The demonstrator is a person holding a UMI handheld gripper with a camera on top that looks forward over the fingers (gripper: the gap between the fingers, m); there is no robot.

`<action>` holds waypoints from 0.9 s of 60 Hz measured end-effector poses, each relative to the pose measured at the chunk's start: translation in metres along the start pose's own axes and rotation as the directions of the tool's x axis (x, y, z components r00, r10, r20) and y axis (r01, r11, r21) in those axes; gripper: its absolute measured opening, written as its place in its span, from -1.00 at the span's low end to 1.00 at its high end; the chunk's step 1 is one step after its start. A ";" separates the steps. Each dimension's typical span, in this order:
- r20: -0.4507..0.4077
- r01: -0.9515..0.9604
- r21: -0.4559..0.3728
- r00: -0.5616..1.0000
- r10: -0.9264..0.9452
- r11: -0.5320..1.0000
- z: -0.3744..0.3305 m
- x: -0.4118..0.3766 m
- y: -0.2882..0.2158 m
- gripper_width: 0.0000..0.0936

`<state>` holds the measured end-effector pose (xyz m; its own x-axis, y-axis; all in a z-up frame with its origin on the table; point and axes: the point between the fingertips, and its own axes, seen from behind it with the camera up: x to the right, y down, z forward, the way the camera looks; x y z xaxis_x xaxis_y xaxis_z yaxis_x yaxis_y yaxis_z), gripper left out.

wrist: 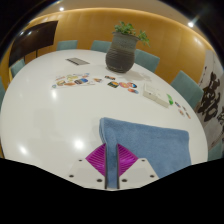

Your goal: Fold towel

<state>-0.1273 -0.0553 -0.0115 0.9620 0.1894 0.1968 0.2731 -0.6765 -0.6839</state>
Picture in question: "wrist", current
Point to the small round sticker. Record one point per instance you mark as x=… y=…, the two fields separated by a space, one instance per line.
x=184 y=108
x=181 y=112
x=177 y=104
x=188 y=115

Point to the grey ribbed potted plant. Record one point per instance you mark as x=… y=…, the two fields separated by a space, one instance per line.
x=120 y=55

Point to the blue orange round sticker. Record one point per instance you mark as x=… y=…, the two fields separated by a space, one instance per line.
x=132 y=85

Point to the grey flat card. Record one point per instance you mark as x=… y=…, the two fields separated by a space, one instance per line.
x=77 y=61

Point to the white calligraphy banner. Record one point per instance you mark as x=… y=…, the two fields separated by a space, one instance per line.
x=210 y=100

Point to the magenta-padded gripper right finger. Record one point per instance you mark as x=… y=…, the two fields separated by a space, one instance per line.
x=126 y=161

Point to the blue towel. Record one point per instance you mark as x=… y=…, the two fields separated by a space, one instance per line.
x=150 y=143

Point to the ceiling spotlights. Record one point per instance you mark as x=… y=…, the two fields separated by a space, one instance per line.
x=190 y=24

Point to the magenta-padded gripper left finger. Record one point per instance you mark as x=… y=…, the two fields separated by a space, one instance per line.
x=98 y=161

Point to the teal chairs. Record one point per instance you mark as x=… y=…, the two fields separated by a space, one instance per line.
x=186 y=88

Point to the white flat box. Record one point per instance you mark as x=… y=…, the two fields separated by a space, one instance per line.
x=155 y=95

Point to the black television screen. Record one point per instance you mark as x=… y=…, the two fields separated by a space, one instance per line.
x=33 y=40

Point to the dark square sticker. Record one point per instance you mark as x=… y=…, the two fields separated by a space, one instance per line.
x=113 y=84

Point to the red blue oval sticker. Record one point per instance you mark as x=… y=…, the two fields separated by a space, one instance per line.
x=133 y=91

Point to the small green box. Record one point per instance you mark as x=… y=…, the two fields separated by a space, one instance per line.
x=170 y=99

